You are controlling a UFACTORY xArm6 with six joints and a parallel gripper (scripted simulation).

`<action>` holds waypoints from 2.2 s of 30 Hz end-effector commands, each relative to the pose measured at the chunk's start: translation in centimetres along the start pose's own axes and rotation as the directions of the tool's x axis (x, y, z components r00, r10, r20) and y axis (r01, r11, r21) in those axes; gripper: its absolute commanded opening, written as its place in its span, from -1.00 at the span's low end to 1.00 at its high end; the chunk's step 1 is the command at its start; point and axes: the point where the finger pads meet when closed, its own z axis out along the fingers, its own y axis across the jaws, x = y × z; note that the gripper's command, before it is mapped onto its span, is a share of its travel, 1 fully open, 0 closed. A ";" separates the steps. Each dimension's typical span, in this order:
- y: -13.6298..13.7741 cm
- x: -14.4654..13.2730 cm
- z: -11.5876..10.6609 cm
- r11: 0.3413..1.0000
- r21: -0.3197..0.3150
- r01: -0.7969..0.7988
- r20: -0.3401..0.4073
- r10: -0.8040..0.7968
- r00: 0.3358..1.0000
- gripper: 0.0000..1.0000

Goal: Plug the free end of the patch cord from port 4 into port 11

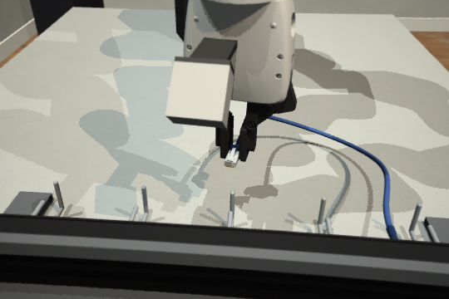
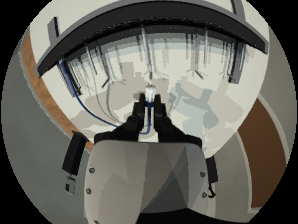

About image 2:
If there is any white ethernet plug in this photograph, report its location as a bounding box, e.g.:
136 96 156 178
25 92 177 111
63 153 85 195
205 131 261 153
145 85 155 107

